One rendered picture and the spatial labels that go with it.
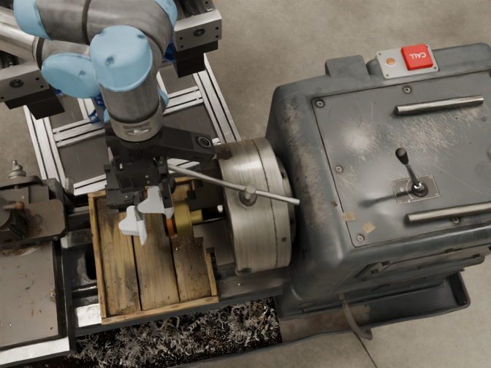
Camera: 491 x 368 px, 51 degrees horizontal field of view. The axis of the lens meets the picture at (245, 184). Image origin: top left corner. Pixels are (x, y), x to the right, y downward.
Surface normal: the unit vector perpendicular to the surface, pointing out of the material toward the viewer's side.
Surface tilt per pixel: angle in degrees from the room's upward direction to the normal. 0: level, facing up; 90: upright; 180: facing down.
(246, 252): 57
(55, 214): 0
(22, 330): 0
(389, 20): 0
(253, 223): 32
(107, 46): 14
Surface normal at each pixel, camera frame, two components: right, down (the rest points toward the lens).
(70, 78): -0.29, 0.88
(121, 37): 0.00, -0.58
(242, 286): 0.04, -0.37
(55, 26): -0.13, 0.67
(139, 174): 0.21, 0.79
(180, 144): 0.50, -0.58
